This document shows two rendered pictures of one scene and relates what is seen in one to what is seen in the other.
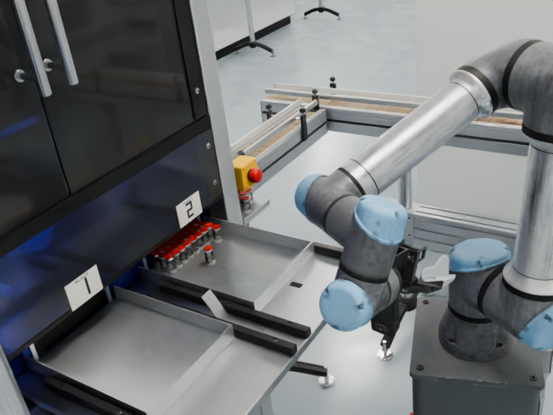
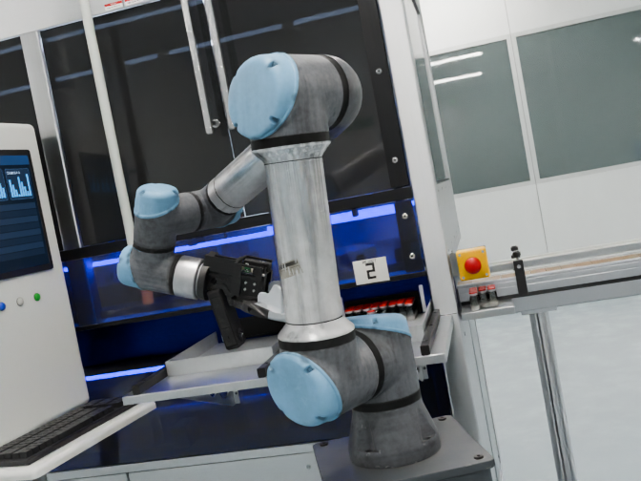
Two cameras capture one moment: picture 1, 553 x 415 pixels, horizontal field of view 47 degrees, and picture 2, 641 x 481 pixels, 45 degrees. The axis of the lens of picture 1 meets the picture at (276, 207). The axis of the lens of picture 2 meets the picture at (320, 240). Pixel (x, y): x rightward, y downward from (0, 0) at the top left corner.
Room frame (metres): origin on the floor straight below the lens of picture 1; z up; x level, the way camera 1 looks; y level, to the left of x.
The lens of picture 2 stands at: (0.50, -1.50, 1.22)
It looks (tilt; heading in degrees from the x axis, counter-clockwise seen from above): 3 degrees down; 67
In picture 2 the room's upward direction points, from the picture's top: 11 degrees counter-clockwise
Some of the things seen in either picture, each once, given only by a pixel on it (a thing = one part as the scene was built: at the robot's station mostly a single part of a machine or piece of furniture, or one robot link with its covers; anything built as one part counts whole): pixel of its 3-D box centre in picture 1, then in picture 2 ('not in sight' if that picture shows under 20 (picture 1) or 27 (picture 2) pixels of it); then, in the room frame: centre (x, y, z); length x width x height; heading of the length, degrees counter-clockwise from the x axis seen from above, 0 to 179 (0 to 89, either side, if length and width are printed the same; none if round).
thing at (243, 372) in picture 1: (209, 317); (302, 353); (1.13, 0.18, 0.87); 0.70 x 0.48 x 0.02; 144
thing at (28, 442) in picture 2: not in sight; (64, 428); (0.59, 0.33, 0.82); 0.40 x 0.14 x 0.02; 46
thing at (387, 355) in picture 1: (406, 309); not in sight; (2.05, -0.47, 0.07); 0.50 x 0.08 x 0.14; 144
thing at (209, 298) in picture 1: (234, 311); not in sight; (1.08, 0.12, 0.91); 0.14 x 0.03 x 0.06; 55
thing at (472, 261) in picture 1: (480, 275); (374, 353); (1.04, -0.39, 0.96); 0.13 x 0.12 x 0.14; 24
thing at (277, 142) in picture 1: (258, 148); (590, 266); (1.89, 0.03, 0.92); 0.69 x 0.16 x 0.16; 144
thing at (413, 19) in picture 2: not in sight; (423, 84); (1.80, 0.50, 1.50); 0.85 x 0.01 x 0.59; 54
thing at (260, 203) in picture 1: (237, 207); (487, 308); (1.61, 0.11, 0.87); 0.14 x 0.13 x 0.02; 54
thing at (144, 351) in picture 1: (129, 346); (241, 345); (1.03, 0.33, 0.90); 0.34 x 0.26 x 0.04; 54
